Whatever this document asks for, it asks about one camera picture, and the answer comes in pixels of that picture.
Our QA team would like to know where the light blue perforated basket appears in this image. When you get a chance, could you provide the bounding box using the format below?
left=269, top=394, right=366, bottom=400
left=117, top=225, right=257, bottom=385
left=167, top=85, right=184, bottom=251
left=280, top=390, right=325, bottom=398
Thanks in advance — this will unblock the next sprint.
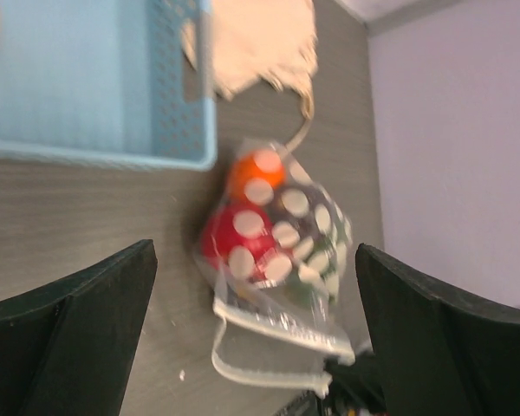
left=0, top=1, right=218, bottom=171

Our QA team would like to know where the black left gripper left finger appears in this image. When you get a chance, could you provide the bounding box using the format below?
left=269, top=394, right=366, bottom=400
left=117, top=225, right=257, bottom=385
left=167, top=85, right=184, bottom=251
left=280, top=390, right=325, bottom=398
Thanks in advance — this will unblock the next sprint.
left=0, top=239, right=157, bottom=415

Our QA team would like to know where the fake green orange mango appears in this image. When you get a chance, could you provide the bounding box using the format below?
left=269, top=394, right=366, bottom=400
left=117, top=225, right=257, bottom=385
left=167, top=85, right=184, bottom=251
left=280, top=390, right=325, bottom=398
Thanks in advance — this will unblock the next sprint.
left=283, top=222, right=352, bottom=309

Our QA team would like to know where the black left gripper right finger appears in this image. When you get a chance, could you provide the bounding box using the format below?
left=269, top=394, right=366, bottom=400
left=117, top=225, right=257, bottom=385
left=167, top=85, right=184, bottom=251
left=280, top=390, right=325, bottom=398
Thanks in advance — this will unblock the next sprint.
left=355, top=244, right=520, bottom=415

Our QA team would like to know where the beige drawstring cloth bag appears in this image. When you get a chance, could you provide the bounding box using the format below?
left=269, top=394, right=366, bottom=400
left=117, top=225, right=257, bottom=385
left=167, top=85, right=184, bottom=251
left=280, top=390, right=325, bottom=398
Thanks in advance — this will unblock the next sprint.
left=181, top=0, right=318, bottom=156

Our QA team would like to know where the fake red pomegranate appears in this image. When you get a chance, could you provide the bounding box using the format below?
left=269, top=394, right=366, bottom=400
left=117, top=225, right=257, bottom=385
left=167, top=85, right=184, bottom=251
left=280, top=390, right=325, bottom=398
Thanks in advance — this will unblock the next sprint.
left=198, top=202, right=277, bottom=283

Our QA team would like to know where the fake dark purple plum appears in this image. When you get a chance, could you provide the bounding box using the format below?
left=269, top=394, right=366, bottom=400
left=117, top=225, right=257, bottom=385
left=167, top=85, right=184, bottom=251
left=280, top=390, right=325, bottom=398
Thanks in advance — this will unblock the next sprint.
left=265, top=184, right=333, bottom=248

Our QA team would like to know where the clear zip top bag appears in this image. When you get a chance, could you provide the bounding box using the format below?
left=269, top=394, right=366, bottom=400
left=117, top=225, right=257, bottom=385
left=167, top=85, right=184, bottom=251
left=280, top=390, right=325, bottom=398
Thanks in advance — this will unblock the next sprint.
left=194, top=140, right=355, bottom=396

